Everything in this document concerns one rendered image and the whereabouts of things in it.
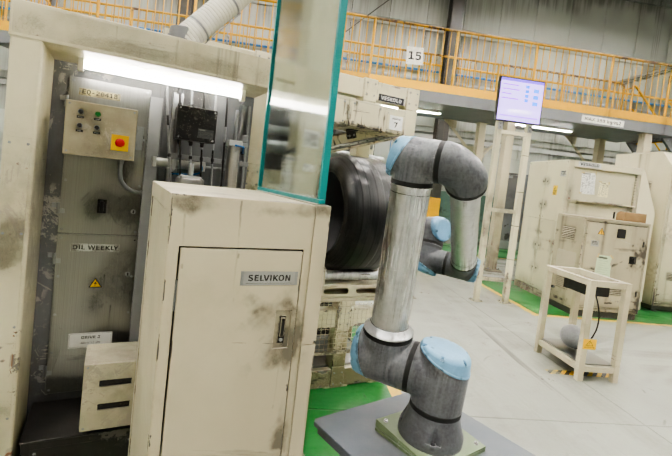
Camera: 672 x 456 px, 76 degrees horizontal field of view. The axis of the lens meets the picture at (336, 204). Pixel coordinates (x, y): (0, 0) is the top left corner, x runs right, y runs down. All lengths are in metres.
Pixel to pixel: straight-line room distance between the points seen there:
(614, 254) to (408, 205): 5.42
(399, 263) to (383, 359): 0.29
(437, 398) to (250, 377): 0.51
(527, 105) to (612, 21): 9.16
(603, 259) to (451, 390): 5.20
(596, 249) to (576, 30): 9.00
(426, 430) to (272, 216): 0.73
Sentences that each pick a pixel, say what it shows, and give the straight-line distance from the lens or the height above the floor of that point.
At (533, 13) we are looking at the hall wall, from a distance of 13.82.
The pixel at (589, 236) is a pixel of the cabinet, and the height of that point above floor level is 1.01.
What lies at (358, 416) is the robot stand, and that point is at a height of 0.60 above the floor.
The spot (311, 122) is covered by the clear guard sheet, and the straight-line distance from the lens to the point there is 1.25.
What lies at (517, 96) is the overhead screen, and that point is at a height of 2.65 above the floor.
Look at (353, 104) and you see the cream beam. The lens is 2.39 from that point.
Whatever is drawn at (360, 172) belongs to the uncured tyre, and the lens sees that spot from 1.96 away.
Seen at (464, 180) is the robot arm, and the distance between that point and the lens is 1.16.
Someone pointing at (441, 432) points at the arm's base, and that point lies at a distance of 1.38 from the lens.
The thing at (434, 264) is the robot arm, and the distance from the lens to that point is 1.64.
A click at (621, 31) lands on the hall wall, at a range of 15.14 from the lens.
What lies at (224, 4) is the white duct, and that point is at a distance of 2.25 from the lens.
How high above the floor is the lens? 1.33
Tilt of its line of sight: 3 degrees down
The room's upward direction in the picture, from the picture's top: 7 degrees clockwise
